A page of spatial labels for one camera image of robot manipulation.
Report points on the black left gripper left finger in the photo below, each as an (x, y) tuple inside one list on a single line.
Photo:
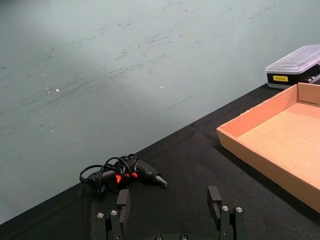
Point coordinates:
[(123, 207)]

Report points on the clear plastic case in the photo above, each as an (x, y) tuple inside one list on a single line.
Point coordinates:
[(293, 68)]

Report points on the black table cloth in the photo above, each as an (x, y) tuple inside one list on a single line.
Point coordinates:
[(175, 175)]

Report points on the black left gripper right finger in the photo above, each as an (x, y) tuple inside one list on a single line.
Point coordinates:
[(220, 212)]

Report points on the shallow brown cardboard tray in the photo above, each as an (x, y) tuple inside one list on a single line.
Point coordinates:
[(277, 140)]

